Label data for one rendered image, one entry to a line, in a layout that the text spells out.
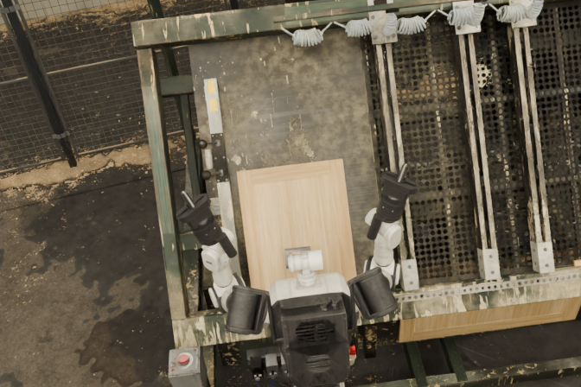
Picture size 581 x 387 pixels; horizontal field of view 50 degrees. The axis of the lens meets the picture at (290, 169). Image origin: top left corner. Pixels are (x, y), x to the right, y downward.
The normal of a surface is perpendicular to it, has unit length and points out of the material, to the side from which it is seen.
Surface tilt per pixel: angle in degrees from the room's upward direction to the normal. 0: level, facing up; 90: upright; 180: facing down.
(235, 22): 50
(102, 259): 0
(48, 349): 0
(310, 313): 23
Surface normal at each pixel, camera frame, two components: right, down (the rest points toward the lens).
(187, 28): 0.03, 0.03
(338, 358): 0.10, 0.54
